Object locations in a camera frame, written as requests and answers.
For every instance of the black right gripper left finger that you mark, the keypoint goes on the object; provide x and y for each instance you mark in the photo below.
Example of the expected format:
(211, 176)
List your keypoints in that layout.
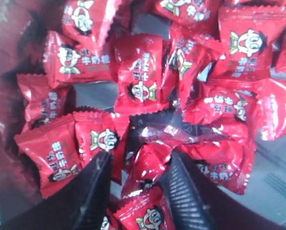
(80, 205)

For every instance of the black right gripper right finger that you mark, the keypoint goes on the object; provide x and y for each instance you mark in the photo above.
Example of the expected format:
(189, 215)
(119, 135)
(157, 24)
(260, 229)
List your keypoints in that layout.
(196, 203)

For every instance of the round stainless steel plate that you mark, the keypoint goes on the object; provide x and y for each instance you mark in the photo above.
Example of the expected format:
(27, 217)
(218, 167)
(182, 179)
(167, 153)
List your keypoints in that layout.
(266, 193)

